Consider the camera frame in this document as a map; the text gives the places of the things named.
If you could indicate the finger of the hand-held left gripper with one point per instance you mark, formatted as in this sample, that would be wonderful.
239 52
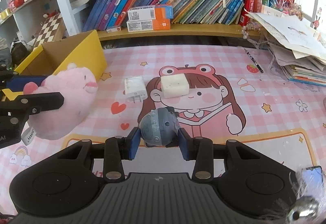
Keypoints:
43 101
25 81

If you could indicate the row of small pink trinkets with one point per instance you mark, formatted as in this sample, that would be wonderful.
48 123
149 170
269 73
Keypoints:
287 9

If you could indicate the white charger plug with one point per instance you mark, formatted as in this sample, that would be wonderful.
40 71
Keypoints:
135 87

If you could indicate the orange and white carton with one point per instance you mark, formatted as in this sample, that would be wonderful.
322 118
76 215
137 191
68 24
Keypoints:
147 25
150 13

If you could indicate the grey round toy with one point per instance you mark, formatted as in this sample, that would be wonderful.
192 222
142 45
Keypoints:
156 127

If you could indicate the black pencil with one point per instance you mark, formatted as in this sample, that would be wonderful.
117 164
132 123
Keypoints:
253 60

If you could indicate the white sponge block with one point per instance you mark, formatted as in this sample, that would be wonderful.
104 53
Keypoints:
175 85

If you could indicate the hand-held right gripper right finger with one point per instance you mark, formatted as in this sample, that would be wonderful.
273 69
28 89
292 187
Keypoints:
185 146

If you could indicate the yellow cardboard box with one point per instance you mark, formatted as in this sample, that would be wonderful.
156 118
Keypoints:
84 53

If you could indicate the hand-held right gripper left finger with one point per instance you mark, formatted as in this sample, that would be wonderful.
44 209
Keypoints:
134 144

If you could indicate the dark phone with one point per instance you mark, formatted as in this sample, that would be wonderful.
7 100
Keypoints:
313 177

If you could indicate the pink plush toy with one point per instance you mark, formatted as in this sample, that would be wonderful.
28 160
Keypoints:
73 91

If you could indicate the brown and white chessboard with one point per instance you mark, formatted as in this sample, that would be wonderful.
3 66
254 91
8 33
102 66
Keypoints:
48 29

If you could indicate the stack of papers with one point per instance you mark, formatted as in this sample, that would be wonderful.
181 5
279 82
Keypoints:
295 40

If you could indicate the pink cartoon desk mat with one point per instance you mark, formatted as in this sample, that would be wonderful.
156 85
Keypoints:
216 73

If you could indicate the small white and red box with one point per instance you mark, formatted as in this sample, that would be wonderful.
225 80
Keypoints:
113 29

